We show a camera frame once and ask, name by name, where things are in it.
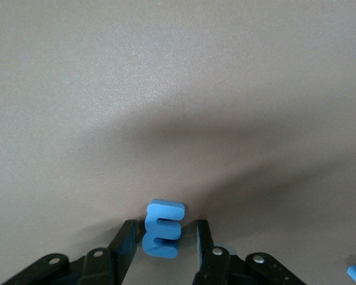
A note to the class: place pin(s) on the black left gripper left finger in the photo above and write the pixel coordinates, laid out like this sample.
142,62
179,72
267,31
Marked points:
121,246

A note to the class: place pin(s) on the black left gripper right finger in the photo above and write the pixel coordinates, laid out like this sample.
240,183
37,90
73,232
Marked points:
207,252

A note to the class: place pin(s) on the blue foam letter m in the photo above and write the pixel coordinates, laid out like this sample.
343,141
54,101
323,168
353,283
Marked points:
157,213

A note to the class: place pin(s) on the brown table cover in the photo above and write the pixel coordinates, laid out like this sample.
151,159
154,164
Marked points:
166,89

